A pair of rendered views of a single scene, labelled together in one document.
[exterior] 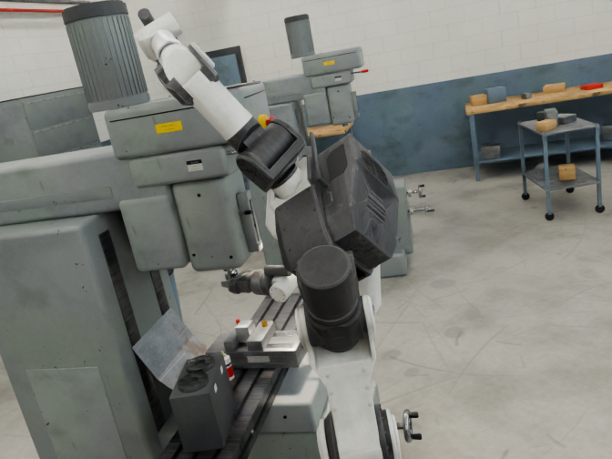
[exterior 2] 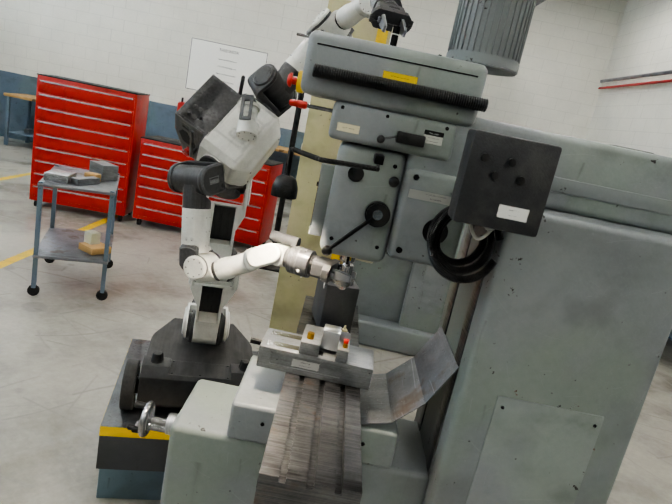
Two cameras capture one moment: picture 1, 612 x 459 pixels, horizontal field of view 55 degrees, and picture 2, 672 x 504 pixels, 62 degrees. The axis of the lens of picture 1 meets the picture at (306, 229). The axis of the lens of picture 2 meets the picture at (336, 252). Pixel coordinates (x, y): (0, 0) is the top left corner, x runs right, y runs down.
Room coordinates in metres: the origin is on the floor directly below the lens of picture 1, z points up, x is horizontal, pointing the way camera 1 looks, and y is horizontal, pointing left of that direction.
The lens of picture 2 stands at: (3.52, -0.24, 1.70)
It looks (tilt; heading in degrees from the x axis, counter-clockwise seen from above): 14 degrees down; 163
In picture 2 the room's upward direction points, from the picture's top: 12 degrees clockwise
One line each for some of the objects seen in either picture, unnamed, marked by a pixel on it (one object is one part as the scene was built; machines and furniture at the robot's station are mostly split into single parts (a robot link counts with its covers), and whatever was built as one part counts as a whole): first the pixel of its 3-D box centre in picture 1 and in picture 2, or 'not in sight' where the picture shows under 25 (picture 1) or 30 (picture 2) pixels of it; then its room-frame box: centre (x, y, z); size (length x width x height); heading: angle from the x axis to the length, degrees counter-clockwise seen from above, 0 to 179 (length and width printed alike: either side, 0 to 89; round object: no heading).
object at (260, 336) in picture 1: (261, 335); (312, 339); (1.96, 0.23, 1.01); 0.15 x 0.06 x 0.04; 161
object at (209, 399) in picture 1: (204, 400); (334, 298); (1.58, 0.40, 1.02); 0.22 x 0.12 x 0.20; 174
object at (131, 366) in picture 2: not in sight; (130, 384); (1.38, -0.30, 0.50); 0.20 x 0.05 x 0.20; 176
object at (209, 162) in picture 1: (192, 159); (390, 130); (1.98, 0.33, 1.68); 0.34 x 0.24 x 0.10; 74
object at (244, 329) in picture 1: (246, 331); (330, 337); (1.98, 0.29, 1.03); 0.06 x 0.05 x 0.06; 161
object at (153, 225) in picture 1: (167, 223); (425, 212); (2.02, 0.47, 1.47); 0.24 x 0.19 x 0.26; 164
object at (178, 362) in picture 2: not in sight; (202, 343); (1.16, -0.02, 0.59); 0.64 x 0.52 x 0.33; 176
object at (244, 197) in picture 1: (249, 221); (321, 199); (1.94, 0.18, 1.44); 0.04 x 0.04 x 0.21; 74
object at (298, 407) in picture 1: (259, 392); (315, 407); (1.97, 0.29, 0.78); 0.50 x 0.35 x 0.12; 74
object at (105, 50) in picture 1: (107, 57); (495, 8); (2.04, 0.53, 2.05); 0.20 x 0.20 x 0.32
